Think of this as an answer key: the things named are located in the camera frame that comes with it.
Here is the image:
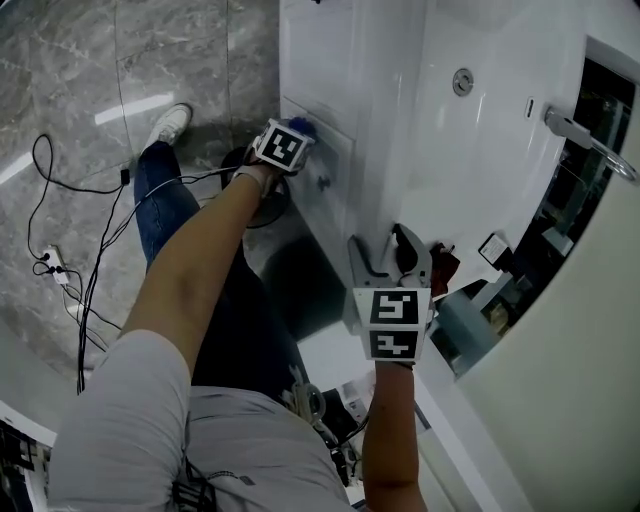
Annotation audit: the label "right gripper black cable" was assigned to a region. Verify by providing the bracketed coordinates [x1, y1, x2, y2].
[319, 413, 375, 487]

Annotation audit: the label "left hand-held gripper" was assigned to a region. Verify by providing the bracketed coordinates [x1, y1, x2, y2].
[251, 117, 318, 175]

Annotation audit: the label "black soap dispenser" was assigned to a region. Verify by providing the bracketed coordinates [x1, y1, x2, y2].
[476, 231, 518, 276]

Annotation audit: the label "black waste bin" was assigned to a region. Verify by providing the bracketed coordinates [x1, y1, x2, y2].
[219, 147, 293, 232]

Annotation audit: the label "person's left forearm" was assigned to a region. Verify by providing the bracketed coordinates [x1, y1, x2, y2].
[121, 169, 274, 382]

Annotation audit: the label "white bathtub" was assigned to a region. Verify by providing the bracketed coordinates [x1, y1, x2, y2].
[295, 324, 379, 396]

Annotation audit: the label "white wrist strap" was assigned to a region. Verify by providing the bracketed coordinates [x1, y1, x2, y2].
[231, 164, 279, 200]

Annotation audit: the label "chrome faucet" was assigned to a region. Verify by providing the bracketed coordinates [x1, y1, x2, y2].
[543, 105, 640, 187]

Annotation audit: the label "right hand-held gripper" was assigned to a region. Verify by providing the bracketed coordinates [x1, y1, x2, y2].
[347, 222, 440, 363]

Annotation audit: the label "dark brown rag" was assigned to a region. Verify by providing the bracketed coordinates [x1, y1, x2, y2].
[428, 241, 462, 297]

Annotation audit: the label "white power strip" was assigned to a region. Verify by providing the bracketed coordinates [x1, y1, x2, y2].
[41, 245, 72, 287]

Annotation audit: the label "blue cloth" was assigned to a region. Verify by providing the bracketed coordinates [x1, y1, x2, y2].
[288, 115, 317, 140]

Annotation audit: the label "person's grey shirt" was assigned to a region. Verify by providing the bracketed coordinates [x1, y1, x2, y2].
[47, 328, 364, 512]

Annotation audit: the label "person's blue jeans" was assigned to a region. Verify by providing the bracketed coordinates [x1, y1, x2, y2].
[132, 139, 321, 406]

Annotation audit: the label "black braided strap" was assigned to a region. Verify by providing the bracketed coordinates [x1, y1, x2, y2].
[171, 456, 257, 512]

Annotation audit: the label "person's white shoe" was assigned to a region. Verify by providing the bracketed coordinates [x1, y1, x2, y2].
[143, 102, 194, 147]

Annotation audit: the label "chrome sink drain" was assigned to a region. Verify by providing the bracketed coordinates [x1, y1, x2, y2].
[451, 67, 476, 97]

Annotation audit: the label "black looped floor cable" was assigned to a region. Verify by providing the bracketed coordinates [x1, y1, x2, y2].
[26, 133, 132, 264]

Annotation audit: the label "white knotted cord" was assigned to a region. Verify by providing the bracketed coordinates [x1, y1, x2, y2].
[281, 363, 327, 432]

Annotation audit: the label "person's right forearm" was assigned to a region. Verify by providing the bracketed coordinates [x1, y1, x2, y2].
[360, 359, 427, 512]

